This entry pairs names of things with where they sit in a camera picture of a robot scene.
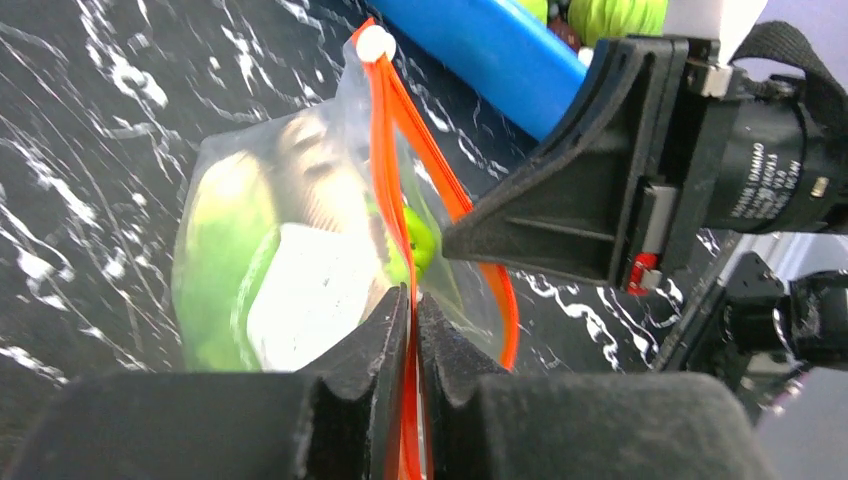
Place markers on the green toy cabbage large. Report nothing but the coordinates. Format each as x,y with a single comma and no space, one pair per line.
597,19

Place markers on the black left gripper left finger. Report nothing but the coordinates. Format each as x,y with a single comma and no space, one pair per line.
336,418

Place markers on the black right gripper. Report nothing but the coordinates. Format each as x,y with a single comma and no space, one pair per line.
749,156

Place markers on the blue plastic bin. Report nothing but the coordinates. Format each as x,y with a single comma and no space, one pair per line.
500,50

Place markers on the green toy lettuce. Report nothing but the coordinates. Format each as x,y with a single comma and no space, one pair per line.
227,236

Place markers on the clear orange zip top bag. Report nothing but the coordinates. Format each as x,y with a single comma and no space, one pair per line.
315,293

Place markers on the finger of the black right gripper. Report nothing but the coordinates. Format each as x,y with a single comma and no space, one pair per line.
572,207

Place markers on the light green toy fruit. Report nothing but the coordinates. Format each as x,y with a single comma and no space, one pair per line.
422,245

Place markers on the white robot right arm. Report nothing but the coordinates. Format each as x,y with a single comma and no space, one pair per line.
744,309

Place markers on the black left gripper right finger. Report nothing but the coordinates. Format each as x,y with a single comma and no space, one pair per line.
483,422

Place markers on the grey toy fish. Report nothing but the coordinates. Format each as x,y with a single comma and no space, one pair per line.
320,187

